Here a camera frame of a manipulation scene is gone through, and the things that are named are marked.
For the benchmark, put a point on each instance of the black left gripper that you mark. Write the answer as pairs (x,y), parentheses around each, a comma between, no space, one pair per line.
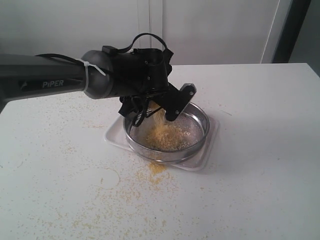
(145,71)

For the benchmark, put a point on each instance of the round stainless steel sieve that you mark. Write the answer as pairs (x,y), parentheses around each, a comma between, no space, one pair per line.
(192,119)

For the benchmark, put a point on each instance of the stainless steel cup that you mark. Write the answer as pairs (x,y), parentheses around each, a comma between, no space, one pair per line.
(153,110)

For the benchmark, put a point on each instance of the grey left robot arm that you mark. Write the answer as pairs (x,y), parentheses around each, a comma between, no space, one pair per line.
(25,76)

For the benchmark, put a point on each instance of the spilled yellow millet pile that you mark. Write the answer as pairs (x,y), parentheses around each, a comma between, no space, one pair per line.
(156,173)

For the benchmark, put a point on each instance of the white plastic tray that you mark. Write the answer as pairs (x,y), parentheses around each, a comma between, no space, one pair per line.
(115,135)

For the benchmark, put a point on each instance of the white zip tie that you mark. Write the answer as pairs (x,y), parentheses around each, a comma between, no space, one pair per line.
(90,71)

